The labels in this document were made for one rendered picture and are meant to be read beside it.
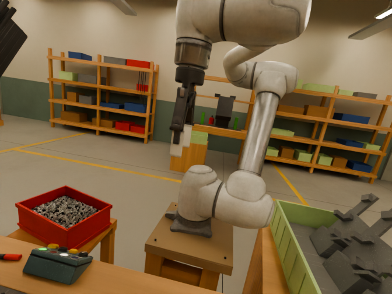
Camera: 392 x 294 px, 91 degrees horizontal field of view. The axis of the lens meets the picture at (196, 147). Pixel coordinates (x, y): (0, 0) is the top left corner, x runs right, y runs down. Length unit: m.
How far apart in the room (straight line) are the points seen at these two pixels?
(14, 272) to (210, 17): 0.84
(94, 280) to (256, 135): 0.75
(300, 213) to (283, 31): 1.00
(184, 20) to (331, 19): 6.12
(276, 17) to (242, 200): 0.57
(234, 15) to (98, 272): 0.77
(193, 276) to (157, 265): 0.16
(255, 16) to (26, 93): 8.32
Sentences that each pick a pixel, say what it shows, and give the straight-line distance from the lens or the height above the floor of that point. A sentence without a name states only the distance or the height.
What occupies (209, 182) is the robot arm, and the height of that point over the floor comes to 1.12.
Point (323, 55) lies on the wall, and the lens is 6.32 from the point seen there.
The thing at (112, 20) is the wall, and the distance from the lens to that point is 6.89.
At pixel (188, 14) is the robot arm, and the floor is 1.62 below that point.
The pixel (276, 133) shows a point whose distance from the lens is 5.36.
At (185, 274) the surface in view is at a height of 0.74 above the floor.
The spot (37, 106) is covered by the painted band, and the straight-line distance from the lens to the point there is 8.32.
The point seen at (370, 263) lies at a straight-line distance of 1.02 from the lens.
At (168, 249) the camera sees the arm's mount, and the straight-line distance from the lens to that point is 0.82.
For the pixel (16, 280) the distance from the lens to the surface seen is 0.80.
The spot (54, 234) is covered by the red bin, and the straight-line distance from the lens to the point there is 0.97.
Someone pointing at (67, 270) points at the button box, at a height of 0.93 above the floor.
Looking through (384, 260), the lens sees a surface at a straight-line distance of 1.03.
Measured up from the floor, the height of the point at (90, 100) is 0.98.
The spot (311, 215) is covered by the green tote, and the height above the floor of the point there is 0.91.
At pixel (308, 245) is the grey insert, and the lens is 1.16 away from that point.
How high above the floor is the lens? 1.44
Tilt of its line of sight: 14 degrees down
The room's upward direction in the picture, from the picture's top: 8 degrees clockwise
